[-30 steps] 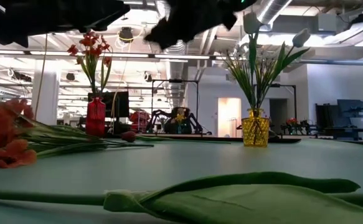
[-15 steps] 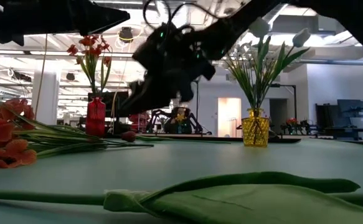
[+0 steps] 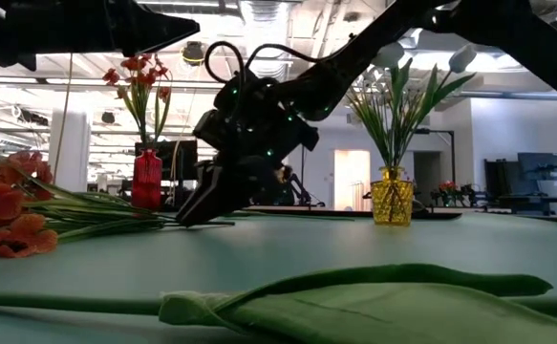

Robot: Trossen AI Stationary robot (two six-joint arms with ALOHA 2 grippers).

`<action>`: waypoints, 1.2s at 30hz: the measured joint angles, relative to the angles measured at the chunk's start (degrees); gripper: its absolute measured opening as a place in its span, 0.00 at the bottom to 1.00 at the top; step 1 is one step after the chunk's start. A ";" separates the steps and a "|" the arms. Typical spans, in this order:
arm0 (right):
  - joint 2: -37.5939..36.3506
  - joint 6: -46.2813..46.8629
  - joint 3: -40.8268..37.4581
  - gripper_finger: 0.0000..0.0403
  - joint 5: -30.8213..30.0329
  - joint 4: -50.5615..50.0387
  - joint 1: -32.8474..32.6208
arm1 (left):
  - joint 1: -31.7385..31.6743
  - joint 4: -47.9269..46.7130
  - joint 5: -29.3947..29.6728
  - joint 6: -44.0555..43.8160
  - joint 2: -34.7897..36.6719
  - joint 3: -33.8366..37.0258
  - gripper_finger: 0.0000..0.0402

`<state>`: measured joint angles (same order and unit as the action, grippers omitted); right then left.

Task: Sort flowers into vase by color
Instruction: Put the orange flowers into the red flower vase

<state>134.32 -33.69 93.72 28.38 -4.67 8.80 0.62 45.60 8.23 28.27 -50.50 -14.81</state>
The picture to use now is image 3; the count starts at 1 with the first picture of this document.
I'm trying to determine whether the green table mat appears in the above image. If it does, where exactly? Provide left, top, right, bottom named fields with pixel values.
left=0, top=198, right=557, bottom=344

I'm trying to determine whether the red glass vase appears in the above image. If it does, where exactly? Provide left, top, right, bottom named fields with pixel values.
left=131, top=147, right=163, bottom=210

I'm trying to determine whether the yellow glass vase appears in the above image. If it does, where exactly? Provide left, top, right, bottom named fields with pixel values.
left=371, top=165, right=416, bottom=226

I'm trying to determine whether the red artificial tulip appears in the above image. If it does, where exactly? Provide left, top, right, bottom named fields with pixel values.
left=0, top=264, right=557, bottom=344

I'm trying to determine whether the long ceiling light bar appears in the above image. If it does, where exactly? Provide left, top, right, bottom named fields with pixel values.
left=0, top=75, right=226, bottom=96

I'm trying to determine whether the silver ventilation duct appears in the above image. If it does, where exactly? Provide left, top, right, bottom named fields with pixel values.
left=238, top=0, right=289, bottom=82

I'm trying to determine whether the black monitor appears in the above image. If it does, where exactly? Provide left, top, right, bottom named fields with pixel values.
left=134, top=140, right=200, bottom=183

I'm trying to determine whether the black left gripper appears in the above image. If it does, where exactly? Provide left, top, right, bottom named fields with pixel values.
left=0, top=0, right=201, bottom=71

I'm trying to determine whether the black ceiling-hung device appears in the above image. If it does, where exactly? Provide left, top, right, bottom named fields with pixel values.
left=182, top=41, right=206, bottom=67

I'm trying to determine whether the white artificial flower bunch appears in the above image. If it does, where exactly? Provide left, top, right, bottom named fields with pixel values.
left=346, top=71, right=439, bottom=171

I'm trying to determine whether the white square pillar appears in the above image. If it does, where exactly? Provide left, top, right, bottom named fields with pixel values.
left=48, top=107, right=93, bottom=193

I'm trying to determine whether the orange artificial flower bunch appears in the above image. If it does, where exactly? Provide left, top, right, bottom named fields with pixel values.
left=0, top=116, right=236, bottom=259
left=103, top=53, right=174, bottom=150

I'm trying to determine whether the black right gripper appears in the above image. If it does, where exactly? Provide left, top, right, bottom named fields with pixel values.
left=177, top=78, right=320, bottom=227

